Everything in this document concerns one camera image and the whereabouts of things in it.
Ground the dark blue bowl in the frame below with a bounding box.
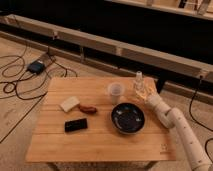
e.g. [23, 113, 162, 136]
[111, 103, 145, 134]

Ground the black floor cable right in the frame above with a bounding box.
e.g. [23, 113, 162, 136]
[188, 75, 213, 166]

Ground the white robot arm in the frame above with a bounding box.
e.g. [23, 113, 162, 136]
[139, 82, 213, 171]

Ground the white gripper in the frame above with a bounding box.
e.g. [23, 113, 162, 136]
[141, 82, 157, 101]

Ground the black smartphone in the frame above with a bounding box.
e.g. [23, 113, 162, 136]
[64, 118, 88, 132]

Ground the beige sponge block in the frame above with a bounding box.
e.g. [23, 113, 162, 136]
[60, 96, 80, 112]

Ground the translucent plastic cup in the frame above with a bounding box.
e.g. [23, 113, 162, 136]
[107, 82, 125, 105]

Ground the brown sausage toy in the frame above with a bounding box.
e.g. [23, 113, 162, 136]
[78, 105, 97, 114]

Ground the long wooden beam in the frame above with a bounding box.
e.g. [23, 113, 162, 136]
[0, 15, 213, 83]

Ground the wooden table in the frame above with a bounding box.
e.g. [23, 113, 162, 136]
[26, 77, 175, 162]

